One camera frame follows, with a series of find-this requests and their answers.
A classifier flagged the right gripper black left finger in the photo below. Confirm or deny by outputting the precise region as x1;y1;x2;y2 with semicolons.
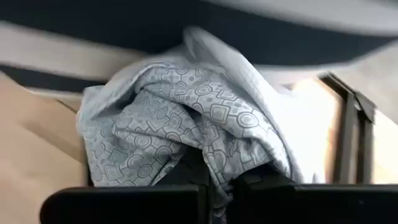
39;148;213;224

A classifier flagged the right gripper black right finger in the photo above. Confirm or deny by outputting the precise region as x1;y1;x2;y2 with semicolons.
228;164;398;224

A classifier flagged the light blue patterned cloth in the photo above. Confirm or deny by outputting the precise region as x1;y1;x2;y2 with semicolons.
76;26;307;218

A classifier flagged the black metal rig frame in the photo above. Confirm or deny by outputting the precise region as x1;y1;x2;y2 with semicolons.
319;72;377;185

